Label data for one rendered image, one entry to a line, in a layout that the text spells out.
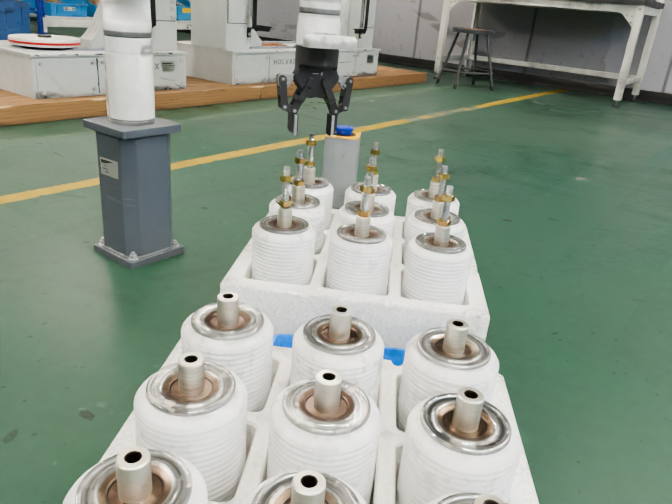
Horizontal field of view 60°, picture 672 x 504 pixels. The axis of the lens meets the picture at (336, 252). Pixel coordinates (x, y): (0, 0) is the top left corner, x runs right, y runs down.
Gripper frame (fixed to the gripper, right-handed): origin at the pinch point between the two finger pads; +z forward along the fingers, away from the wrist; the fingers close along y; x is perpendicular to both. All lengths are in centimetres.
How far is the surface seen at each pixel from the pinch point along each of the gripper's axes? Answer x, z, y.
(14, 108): -169, 29, 67
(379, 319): 35.2, 20.0, 0.4
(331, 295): 31.4, 17.4, 6.6
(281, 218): 21.8, 8.9, 11.7
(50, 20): -485, 14, 69
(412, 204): 11.5, 11.5, -16.2
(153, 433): 61, 12, 34
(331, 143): -11.0, 5.6, -8.3
